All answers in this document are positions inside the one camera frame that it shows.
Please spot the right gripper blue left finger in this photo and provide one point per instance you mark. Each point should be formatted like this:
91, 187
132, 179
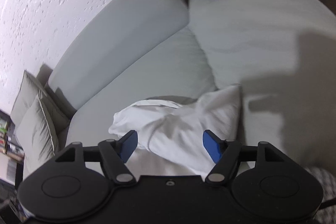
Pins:
114, 155

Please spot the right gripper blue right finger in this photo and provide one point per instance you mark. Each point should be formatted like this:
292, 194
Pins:
225, 155

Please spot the white hoodie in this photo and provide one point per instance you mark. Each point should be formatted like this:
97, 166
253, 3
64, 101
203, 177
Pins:
170, 135

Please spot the rear grey throw pillow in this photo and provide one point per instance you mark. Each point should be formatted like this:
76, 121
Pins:
30, 89

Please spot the grey throw pillow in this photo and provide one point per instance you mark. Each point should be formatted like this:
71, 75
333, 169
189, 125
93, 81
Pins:
37, 136
30, 89

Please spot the front grey throw pillow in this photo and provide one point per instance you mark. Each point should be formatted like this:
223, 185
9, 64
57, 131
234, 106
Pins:
37, 136

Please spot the bookshelf with books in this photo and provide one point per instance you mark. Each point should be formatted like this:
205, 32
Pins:
12, 155

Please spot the patterned grey rug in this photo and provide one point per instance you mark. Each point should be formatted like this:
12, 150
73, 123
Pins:
327, 181

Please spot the grey sofa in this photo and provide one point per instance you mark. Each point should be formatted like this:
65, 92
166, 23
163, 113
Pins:
280, 52

